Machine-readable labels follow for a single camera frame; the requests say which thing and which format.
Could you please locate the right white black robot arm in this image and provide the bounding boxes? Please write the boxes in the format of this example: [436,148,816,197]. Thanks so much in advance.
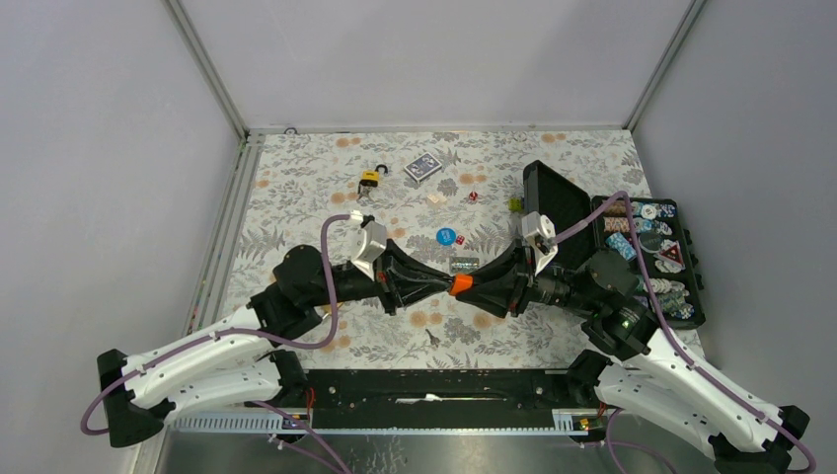
[449,245,809,473]

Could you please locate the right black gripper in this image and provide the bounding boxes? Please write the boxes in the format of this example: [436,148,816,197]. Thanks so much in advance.
[452,237,597,318]

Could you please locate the floral tablecloth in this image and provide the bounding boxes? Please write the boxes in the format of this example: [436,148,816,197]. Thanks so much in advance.
[223,130,651,369]

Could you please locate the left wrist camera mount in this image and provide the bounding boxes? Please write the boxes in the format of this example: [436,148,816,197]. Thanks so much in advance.
[349,210,387,280]

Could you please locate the blue playing card deck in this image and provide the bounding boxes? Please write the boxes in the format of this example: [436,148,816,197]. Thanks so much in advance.
[404,153,443,183]

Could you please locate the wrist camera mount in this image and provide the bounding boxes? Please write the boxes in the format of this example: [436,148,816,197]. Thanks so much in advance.
[349,210,387,280]
[521,211,558,276]

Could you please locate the blue round poker chip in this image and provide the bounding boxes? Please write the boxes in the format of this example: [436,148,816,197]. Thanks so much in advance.
[435,227,458,246]

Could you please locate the patterned poker chip roll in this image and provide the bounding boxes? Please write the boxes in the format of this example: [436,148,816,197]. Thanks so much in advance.
[449,257,481,274]

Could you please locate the small padlock key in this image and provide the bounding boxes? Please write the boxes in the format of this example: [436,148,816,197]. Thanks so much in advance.
[425,329,440,348]

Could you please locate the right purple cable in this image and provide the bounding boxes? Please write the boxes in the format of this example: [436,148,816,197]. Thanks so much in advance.
[552,191,818,474]

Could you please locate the yellow padlock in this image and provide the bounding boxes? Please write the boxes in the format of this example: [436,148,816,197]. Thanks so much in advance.
[357,164,389,198]

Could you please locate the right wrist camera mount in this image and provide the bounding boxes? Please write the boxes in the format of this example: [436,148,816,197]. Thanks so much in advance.
[521,211,558,276]

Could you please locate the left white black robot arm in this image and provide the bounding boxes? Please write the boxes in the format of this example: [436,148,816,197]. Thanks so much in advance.
[80,239,454,448]

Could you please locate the black poker chip case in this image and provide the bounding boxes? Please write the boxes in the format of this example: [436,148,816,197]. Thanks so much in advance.
[523,161,706,330]

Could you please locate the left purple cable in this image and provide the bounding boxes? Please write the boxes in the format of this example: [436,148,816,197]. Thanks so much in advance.
[79,212,367,437]

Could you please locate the orange padlock with key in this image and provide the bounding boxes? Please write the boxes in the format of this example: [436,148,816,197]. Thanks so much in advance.
[448,274,474,296]

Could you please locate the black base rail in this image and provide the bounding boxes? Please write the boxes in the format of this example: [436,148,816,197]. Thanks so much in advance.
[268,369,607,431]

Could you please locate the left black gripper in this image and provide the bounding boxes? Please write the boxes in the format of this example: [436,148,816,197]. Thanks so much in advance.
[314,243,457,319]

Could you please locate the purple cable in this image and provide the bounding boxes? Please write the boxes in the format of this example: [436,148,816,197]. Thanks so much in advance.
[79,212,367,437]
[552,191,818,474]

